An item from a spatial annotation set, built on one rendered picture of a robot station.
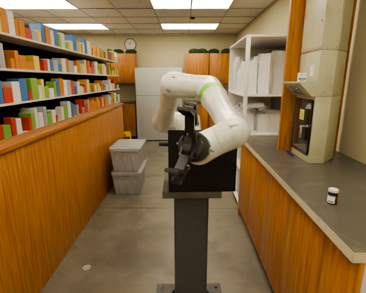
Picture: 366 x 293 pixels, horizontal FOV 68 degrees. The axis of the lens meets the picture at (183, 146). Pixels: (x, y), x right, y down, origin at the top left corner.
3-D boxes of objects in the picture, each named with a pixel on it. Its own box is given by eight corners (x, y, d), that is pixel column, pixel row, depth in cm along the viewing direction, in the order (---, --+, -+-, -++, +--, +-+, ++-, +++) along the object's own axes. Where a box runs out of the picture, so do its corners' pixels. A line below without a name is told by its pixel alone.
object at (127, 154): (147, 159, 416) (146, 138, 408) (141, 172, 358) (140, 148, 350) (120, 159, 416) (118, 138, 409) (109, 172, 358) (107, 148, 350)
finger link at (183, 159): (181, 144, 73) (181, 148, 74) (168, 172, 65) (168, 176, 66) (195, 147, 72) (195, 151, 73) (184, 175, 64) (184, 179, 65)
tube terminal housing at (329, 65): (320, 152, 226) (333, 54, 207) (343, 163, 194) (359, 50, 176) (290, 151, 226) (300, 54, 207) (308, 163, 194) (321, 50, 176)
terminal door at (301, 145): (291, 146, 224) (296, 96, 214) (307, 156, 194) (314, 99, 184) (290, 146, 224) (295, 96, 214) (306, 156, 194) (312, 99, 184)
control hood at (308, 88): (296, 94, 214) (297, 81, 212) (315, 96, 183) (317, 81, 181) (282, 94, 215) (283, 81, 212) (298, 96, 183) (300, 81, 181)
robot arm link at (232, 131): (207, 114, 121) (196, 93, 115) (230, 103, 119) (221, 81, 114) (228, 160, 90) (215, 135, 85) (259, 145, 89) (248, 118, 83)
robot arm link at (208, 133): (193, 170, 98) (181, 142, 100) (225, 154, 97) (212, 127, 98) (187, 171, 85) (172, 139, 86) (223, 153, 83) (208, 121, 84)
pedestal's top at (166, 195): (162, 198, 146) (162, 192, 145) (165, 177, 177) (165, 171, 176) (221, 198, 147) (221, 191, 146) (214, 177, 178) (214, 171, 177)
